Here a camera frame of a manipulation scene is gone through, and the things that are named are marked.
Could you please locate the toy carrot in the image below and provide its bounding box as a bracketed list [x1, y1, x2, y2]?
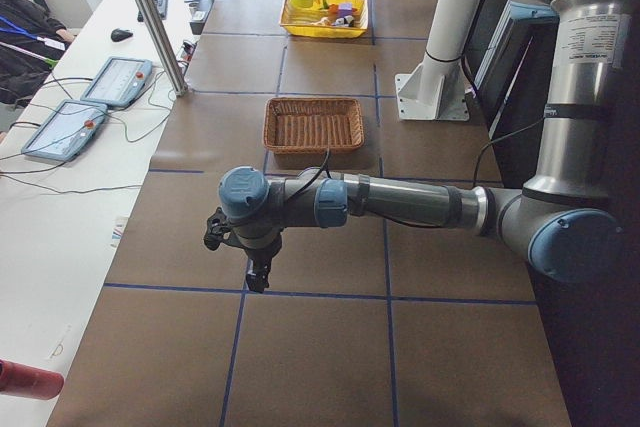
[320, 0, 339, 15]

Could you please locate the purple foam block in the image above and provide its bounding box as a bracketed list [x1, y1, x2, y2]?
[337, 2, 353, 17]

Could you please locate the teach pendant tablet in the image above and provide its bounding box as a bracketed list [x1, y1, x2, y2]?
[80, 57, 153, 109]
[21, 100, 108, 162]

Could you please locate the near teach pendant tablet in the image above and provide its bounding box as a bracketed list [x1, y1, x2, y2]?
[21, 100, 108, 162]

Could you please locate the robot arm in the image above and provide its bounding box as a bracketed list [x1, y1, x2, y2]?
[204, 0, 639, 292]

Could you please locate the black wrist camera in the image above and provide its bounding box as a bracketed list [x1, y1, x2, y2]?
[203, 207, 236, 251]

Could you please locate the panda toy figure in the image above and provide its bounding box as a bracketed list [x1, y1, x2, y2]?
[332, 15, 355, 28]

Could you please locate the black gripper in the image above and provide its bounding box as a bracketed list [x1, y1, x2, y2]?
[245, 243, 282, 293]

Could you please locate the brown wicker basket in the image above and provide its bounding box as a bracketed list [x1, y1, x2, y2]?
[263, 97, 365, 155]

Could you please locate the seated person dark jacket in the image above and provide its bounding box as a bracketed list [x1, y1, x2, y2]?
[1, 0, 75, 106]

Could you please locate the yellow plastic basket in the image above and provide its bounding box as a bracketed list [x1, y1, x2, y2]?
[279, 0, 369, 39]

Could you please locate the red cylinder bottle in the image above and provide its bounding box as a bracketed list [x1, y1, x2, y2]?
[1, 360, 64, 400]

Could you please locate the aluminium frame post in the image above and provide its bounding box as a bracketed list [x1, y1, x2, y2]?
[135, 0, 188, 97]

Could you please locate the black computer mouse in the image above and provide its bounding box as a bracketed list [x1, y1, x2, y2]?
[110, 28, 133, 43]

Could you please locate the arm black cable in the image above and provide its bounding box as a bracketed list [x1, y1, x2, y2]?
[472, 116, 546, 188]

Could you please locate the white mounting pillar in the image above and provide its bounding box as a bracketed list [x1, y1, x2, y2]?
[395, 0, 480, 122]

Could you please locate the toy croissant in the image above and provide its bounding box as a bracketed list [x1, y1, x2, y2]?
[314, 17, 334, 27]

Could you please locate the far teach pendant tablet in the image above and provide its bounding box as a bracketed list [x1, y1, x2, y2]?
[80, 57, 153, 109]

